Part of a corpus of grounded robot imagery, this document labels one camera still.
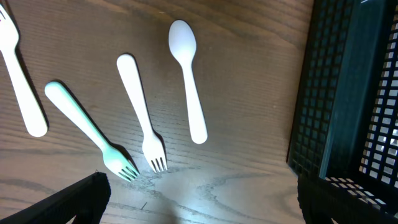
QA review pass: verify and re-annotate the mint green plastic fork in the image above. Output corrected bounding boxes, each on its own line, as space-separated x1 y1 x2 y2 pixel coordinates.
44 81 139 182

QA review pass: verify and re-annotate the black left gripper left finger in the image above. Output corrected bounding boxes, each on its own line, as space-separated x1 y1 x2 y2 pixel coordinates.
1 172 111 224

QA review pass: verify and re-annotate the pink-white plastic fork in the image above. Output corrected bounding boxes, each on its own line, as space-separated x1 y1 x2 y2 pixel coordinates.
116 54 167 172

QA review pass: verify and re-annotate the black plastic basket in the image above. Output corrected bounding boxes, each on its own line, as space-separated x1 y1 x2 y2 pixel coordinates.
286 0 397 217

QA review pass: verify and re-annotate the white plastic fork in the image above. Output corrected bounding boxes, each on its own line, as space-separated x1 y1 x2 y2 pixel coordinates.
1 6 48 138

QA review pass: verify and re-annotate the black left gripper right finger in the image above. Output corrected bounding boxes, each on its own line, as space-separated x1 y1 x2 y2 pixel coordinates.
297 175 397 224

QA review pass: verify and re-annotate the white thick-handled spoon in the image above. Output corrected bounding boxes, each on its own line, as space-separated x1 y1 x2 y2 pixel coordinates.
169 20 208 144

